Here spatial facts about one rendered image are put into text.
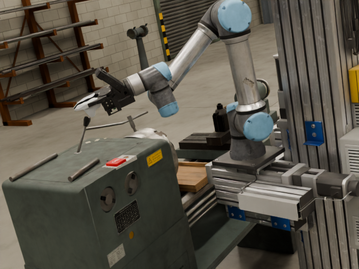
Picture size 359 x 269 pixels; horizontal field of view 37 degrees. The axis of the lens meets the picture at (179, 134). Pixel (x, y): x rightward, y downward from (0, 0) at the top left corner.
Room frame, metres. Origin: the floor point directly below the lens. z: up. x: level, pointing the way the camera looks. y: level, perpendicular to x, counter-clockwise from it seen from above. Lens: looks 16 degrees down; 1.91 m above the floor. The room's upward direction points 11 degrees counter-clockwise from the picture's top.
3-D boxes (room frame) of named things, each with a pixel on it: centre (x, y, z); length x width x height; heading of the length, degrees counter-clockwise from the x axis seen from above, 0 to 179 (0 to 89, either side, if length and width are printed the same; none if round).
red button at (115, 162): (2.03, 0.27, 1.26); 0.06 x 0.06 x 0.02; 53
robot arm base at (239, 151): (2.10, -0.27, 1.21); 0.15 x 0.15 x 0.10
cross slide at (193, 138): (3.03, -0.21, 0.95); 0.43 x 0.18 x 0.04; 53
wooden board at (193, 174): (2.74, 0.03, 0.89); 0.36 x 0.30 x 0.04; 53
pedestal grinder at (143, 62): (11.45, 0.45, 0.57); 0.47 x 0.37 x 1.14; 142
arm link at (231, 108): (2.09, -0.27, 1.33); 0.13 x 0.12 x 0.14; 11
